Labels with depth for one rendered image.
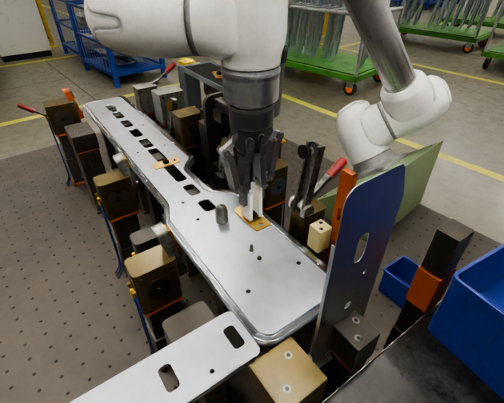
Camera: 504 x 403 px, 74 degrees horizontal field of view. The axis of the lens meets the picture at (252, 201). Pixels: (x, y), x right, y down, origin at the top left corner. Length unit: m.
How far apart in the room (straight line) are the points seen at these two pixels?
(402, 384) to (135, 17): 0.63
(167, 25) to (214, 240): 0.46
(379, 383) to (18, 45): 7.40
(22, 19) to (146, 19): 7.03
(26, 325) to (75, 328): 0.14
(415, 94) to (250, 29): 0.86
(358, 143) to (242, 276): 0.79
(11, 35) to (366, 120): 6.81
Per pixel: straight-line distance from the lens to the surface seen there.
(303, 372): 0.53
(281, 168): 0.90
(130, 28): 0.54
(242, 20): 0.49
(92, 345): 1.05
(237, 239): 0.78
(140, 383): 0.61
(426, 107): 1.31
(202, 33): 0.51
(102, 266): 1.23
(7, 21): 7.51
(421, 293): 0.65
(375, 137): 1.32
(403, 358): 0.62
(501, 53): 6.83
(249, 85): 0.51
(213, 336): 0.63
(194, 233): 0.81
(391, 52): 1.18
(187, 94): 1.57
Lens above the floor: 1.53
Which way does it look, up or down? 37 degrees down
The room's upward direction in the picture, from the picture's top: straight up
